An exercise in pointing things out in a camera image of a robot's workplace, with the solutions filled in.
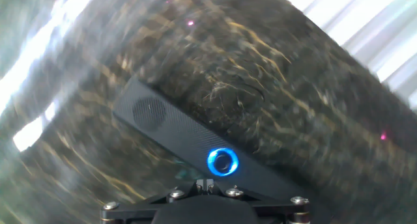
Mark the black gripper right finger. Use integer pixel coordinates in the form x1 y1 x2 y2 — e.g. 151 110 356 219
205 178 265 204

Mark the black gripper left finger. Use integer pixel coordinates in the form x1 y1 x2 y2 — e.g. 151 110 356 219
146 178 207 205

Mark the speaker knob with blue ring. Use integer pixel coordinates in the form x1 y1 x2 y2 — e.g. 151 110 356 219
207 147 240 178

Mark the black speaker bar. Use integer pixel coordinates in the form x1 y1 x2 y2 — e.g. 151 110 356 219
112 74 313 205

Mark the black marble pattern mat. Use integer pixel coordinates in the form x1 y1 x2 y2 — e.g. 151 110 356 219
0 0 417 224

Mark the thin black speaker cable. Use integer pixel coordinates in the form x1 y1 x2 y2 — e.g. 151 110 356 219
239 80 266 103

